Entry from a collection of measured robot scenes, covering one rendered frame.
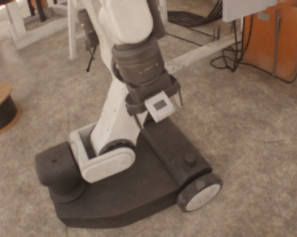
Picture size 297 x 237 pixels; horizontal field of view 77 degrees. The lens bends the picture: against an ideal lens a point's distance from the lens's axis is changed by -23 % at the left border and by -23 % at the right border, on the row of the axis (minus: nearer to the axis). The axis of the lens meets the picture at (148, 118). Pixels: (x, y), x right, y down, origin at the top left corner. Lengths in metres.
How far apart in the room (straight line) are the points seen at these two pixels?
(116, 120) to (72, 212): 0.40
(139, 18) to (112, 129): 0.47
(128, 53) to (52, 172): 0.54
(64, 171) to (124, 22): 0.59
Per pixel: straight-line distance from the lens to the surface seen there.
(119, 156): 0.79
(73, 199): 0.90
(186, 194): 0.85
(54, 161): 0.82
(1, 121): 1.78
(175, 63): 1.39
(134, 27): 0.37
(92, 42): 0.86
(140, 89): 0.47
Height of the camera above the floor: 0.91
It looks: 42 degrees down
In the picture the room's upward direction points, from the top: 8 degrees counter-clockwise
